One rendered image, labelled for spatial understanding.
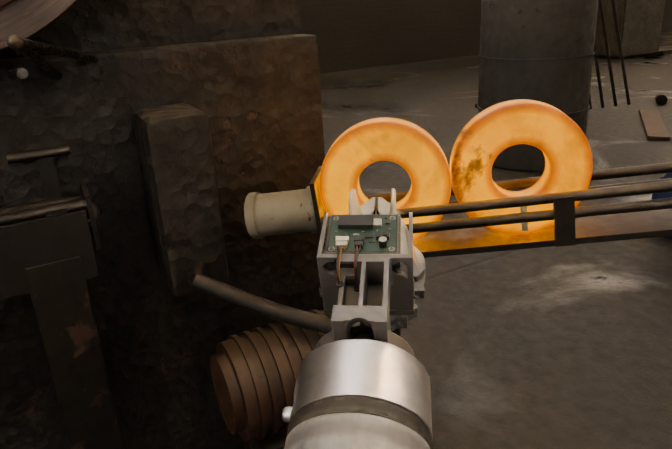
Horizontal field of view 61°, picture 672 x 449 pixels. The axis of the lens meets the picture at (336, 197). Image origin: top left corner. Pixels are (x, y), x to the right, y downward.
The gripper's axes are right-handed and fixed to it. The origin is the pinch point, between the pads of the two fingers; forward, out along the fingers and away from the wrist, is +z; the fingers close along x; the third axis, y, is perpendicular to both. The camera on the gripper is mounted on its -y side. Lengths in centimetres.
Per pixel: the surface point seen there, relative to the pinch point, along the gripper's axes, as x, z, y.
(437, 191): -6.4, 10.6, -5.4
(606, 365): -52, 51, -92
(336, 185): 5.5, 10.9, -4.5
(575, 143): -21.5, 12.2, -0.2
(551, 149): -19.0, 12.1, -0.8
